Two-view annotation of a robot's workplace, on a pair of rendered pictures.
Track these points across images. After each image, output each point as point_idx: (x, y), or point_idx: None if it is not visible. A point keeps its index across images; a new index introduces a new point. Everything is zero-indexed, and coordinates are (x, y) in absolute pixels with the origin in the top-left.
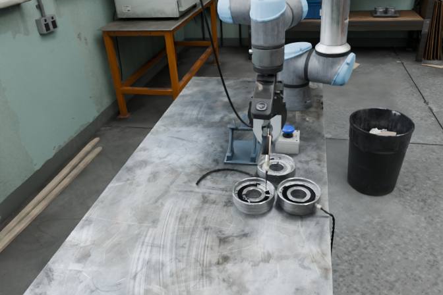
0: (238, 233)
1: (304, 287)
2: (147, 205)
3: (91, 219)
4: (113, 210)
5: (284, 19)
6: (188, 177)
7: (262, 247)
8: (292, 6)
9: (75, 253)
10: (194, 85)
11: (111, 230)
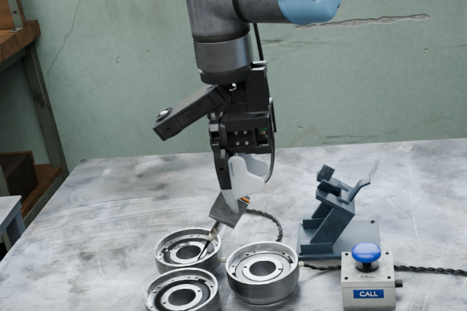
0: (128, 262)
1: None
2: (194, 185)
3: (174, 159)
4: (189, 166)
5: None
6: (257, 200)
7: (96, 284)
8: None
9: (124, 166)
10: None
11: (153, 175)
